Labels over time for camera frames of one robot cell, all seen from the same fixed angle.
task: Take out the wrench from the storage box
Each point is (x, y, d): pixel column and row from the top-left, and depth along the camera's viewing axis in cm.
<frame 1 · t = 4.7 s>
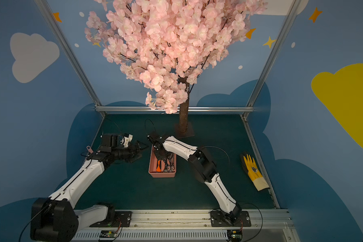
left hand: (145, 148, 81), fingers open
right hand: (164, 154, 96), fingers open
pink plastic storage box: (168, 166, 94), on the table
orange handled adjustable wrench: (159, 169, 92), on the table
yellow rubber glove: (260, 182, 88), on the table

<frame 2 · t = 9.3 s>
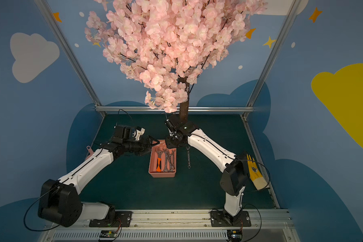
left hand: (155, 144, 81), fingers open
right hand: (171, 142, 82), fingers open
the named things where they were.

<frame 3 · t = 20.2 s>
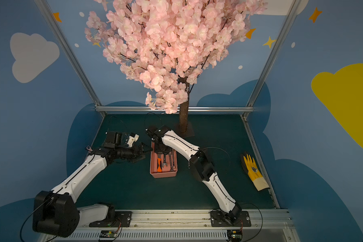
left hand: (148, 151, 80), fingers open
right hand: (163, 150, 93), fingers closed
the named things where they were.

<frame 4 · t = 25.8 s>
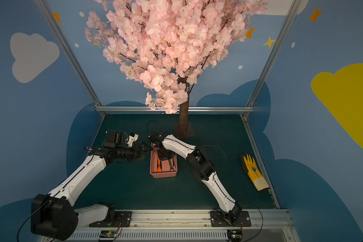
left hand: (148, 150, 79), fingers open
right hand: (168, 156, 96), fingers closed
the named things where they were.

